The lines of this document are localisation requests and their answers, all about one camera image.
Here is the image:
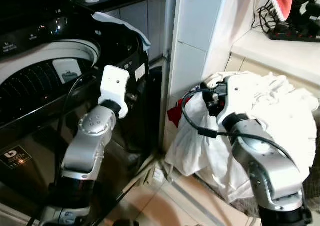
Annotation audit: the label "white clothes pile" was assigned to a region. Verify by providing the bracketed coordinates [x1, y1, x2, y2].
[164, 71, 320, 205]

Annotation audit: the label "black top-load washing machine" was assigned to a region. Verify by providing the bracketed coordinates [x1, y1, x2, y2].
[0, 7, 164, 226]

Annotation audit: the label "red garment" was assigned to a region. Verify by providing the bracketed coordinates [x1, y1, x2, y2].
[166, 99, 190, 130]

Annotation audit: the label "grey vertical pipe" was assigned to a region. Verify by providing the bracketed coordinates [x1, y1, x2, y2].
[159, 0, 179, 153]

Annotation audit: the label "white countertop ledge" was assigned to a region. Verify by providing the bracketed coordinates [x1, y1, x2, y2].
[229, 28, 320, 87]

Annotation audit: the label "light blue cloth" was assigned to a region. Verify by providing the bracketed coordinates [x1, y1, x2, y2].
[92, 11, 152, 50]

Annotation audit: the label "black power strip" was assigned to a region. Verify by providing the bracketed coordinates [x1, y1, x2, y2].
[267, 25, 320, 43]

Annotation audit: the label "red and white hanging towel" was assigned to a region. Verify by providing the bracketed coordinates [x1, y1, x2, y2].
[254, 0, 297, 22]

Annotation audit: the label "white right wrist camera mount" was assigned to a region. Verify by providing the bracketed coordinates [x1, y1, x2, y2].
[217, 75, 257, 128]

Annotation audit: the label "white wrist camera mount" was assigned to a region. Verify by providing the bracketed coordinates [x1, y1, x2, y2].
[98, 65, 131, 107]
[217, 75, 257, 128]

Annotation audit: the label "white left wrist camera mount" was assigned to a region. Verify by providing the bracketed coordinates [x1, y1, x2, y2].
[98, 65, 131, 107]

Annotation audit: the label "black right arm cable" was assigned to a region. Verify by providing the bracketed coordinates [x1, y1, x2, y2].
[180, 88, 302, 188]

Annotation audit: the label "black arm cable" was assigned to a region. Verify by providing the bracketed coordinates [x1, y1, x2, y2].
[180, 88, 302, 188]
[56, 70, 102, 147]

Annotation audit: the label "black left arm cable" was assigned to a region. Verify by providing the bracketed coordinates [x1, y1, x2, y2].
[56, 70, 102, 147]

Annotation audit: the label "black plugs and cords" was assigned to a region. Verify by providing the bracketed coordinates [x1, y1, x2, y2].
[251, 0, 320, 37]

